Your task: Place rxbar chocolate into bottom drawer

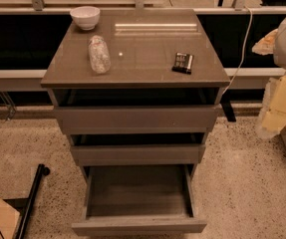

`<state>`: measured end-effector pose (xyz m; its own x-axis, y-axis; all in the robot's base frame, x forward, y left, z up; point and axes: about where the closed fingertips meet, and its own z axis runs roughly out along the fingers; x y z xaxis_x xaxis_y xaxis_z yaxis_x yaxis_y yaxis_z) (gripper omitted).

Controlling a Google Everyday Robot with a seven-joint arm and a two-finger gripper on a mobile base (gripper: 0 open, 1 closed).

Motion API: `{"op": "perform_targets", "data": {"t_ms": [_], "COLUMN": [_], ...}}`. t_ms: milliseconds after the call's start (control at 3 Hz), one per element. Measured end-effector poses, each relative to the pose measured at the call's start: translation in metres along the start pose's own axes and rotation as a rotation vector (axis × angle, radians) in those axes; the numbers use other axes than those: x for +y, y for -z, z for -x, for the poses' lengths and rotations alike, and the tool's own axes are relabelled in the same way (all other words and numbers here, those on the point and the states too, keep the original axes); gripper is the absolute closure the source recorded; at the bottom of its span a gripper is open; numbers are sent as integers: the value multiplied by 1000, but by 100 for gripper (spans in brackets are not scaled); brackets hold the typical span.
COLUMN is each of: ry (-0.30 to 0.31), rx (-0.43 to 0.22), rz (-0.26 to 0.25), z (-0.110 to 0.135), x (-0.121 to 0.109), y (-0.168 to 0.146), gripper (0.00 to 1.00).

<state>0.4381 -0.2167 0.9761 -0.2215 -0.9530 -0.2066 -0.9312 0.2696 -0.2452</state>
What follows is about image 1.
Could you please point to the white ceramic bowl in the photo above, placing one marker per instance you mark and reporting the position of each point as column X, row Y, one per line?
column 86, row 17

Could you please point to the clear plastic bottle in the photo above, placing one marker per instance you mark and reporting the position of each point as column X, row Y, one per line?
column 99, row 55

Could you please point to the metal window rail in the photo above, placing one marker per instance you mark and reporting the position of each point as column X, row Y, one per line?
column 30, row 80

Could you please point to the grey middle drawer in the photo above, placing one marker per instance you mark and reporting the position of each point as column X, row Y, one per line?
column 138, row 149

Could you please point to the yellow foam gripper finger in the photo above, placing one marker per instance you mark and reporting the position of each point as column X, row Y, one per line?
column 272, row 116
column 265, row 45

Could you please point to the black rxbar chocolate bar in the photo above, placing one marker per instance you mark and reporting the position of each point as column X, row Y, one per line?
column 183, row 63

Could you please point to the grey open bottom drawer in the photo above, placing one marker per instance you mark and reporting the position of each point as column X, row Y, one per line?
column 138, row 199

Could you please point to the black metal stand leg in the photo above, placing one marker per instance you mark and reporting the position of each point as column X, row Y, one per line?
column 25, row 205

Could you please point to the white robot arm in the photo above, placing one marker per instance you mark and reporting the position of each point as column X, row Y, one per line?
column 279, row 51

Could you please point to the grey drawer cabinet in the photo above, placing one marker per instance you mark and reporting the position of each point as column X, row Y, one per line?
column 142, row 48

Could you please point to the grey top drawer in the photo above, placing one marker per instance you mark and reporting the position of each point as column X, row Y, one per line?
column 135, row 119

